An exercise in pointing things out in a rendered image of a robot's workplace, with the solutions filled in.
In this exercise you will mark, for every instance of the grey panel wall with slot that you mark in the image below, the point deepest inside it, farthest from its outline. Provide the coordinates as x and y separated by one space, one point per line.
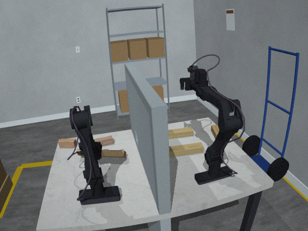
150 121

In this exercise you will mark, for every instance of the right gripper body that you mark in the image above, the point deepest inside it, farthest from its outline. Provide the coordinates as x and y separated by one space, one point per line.
189 81

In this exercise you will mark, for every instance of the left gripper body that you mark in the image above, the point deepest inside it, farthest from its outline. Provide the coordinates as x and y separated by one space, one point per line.
98 151

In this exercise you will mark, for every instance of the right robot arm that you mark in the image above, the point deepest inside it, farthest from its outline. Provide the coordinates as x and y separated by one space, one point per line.
228 126

